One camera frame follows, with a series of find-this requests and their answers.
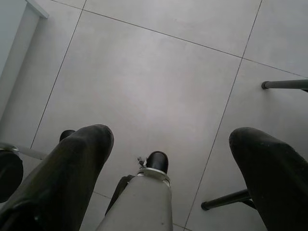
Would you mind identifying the black robot right foot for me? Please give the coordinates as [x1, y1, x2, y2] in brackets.
[143, 151, 169, 174]

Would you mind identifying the silver robot right leg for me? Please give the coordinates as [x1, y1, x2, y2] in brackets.
[95, 166, 174, 231]

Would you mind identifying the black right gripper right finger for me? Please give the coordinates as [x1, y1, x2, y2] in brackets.
[228, 127, 308, 231]

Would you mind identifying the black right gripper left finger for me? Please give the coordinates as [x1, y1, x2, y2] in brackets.
[0, 124, 115, 231]

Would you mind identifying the black robot left foot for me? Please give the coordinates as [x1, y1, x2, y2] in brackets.
[59, 129, 76, 143]

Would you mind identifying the black robot foot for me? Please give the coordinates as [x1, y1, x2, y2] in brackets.
[143, 151, 169, 174]
[59, 129, 76, 143]

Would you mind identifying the white cabinet panel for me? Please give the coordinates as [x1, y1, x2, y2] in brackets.
[0, 0, 50, 77]

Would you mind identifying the grey metal chair leg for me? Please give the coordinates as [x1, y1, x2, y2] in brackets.
[201, 189, 256, 212]
[261, 79, 308, 92]

